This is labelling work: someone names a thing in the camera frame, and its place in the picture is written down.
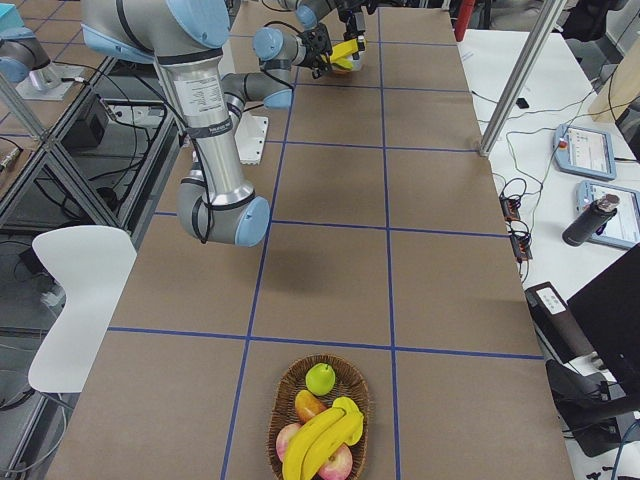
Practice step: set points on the black box white label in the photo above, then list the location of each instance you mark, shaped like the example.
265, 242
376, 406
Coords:
557, 324

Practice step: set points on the orange mango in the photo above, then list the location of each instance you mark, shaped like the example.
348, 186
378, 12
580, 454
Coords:
307, 406

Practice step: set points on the teach pendant upper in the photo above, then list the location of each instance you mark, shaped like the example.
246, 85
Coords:
584, 151

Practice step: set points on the yellow banana bunch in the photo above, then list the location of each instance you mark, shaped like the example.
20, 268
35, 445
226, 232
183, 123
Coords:
321, 437

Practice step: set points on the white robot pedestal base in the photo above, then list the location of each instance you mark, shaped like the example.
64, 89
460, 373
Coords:
250, 137

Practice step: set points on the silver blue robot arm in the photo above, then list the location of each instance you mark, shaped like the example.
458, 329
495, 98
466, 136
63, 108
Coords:
310, 12
184, 42

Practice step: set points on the grey square plate orange rim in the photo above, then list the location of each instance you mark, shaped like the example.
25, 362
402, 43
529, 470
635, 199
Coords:
356, 56

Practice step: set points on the green pear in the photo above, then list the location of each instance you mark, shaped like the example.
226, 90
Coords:
320, 379

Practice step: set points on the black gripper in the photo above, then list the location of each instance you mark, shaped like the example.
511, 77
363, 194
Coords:
356, 23
315, 46

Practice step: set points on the red apple right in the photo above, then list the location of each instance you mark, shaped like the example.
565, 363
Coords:
338, 466

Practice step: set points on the black water bottle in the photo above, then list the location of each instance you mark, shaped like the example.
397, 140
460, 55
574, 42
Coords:
591, 220

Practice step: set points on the red apple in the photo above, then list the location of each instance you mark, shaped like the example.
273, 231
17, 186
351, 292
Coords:
283, 439
338, 466

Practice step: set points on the aluminium frame post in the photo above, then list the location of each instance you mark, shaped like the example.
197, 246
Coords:
533, 46

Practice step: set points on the red apple left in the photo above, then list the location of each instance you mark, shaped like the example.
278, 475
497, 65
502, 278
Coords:
283, 439

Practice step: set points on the white chair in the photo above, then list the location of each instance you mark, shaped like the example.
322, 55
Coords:
91, 263

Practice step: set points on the black monitor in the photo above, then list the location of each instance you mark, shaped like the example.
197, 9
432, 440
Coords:
607, 311

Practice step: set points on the brown wicker basket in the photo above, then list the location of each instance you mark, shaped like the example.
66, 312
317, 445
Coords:
349, 382

